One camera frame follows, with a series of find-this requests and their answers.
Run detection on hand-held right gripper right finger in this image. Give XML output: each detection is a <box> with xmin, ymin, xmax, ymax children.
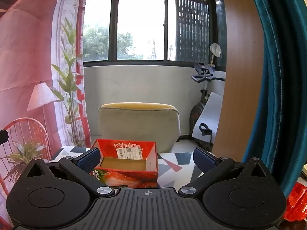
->
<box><xmin>179</xmin><ymin>147</ymin><xmax>274</xmax><ymax>196</ymax></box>

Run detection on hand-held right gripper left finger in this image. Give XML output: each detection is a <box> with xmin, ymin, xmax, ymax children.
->
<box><xmin>21</xmin><ymin>147</ymin><xmax>116</xmax><ymax>197</ymax></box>

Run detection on red strawberry print cardboard box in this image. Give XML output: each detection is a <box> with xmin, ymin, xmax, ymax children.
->
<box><xmin>89</xmin><ymin>138</ymin><xmax>159</xmax><ymax>189</ymax></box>

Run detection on white board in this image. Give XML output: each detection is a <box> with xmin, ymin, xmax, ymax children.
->
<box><xmin>192</xmin><ymin>92</ymin><xmax>225</xmax><ymax>152</ymax></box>

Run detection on beige cushioned chair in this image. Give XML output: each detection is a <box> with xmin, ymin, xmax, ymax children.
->
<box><xmin>98</xmin><ymin>103</ymin><xmax>181</xmax><ymax>153</ymax></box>

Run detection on exercise bike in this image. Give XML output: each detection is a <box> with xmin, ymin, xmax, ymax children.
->
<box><xmin>189</xmin><ymin>62</ymin><xmax>227</xmax><ymax>149</ymax></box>

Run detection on brown wooden panel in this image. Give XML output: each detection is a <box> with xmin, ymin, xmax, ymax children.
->
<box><xmin>212</xmin><ymin>0</ymin><xmax>265</xmax><ymax>163</ymax></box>

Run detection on red plastic bag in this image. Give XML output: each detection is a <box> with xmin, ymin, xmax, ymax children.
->
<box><xmin>282</xmin><ymin>182</ymin><xmax>307</xmax><ymax>222</ymax></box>

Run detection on teal curtain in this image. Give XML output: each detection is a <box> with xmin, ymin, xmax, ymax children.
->
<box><xmin>241</xmin><ymin>0</ymin><xmax>307</xmax><ymax>199</ymax></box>

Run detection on dark framed window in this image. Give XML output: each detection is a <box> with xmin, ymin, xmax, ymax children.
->
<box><xmin>82</xmin><ymin>0</ymin><xmax>227</xmax><ymax>68</ymax></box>

